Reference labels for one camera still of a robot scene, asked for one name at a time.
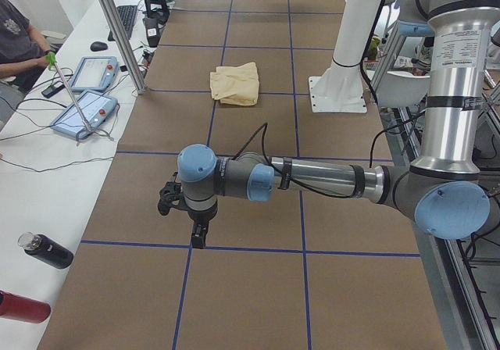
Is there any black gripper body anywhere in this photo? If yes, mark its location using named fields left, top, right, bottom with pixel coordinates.
left=187, top=205, right=218, bottom=229

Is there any teach pendant tablet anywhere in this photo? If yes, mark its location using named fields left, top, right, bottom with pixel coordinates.
left=70, top=56, right=120, bottom=92
left=50, top=90, right=118, bottom=141

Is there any black phone on desk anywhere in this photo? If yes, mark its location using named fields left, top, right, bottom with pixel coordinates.
left=41, top=82, right=65, bottom=98

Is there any lower teach pendant tablet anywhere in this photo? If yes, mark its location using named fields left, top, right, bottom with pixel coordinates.
left=50, top=90, right=118, bottom=141

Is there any black water bottle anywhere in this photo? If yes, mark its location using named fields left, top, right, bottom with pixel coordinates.
left=18, top=232, right=73, bottom=269

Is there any black keyboard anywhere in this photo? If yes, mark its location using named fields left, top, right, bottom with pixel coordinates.
left=116, top=5, right=138, bottom=39

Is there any red water bottle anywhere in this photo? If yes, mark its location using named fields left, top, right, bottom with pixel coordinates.
left=1, top=291, right=52, bottom=323

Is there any black box with label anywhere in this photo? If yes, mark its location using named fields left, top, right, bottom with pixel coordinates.
left=142, top=17, right=161, bottom=48

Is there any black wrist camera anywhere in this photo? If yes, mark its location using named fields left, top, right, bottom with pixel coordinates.
left=157, top=172, right=188, bottom=216

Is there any seated person in grey shirt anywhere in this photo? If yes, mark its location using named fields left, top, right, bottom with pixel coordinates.
left=1, top=0, right=56, bottom=92

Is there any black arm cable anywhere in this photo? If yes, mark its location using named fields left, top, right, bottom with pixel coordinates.
left=232, top=122, right=391, bottom=198

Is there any cream long-sleeve printed shirt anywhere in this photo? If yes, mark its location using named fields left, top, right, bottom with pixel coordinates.
left=210, top=62, right=259, bottom=106

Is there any aluminium frame post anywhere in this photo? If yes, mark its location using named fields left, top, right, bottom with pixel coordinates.
left=98, top=0, right=146, bottom=95

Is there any upper teach pendant tablet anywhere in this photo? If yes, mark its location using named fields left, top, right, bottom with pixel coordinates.
left=70, top=56, right=120, bottom=92

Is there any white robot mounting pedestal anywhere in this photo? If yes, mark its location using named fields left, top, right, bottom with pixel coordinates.
left=309, top=0, right=384, bottom=113

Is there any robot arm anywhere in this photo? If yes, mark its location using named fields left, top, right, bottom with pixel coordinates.
left=175, top=0, right=499, bottom=248

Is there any black computer mouse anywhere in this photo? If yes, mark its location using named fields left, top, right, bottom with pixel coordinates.
left=90, top=41, right=108, bottom=52

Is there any metal rod with green tip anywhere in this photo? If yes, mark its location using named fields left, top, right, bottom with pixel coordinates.
left=45, top=52, right=111, bottom=138

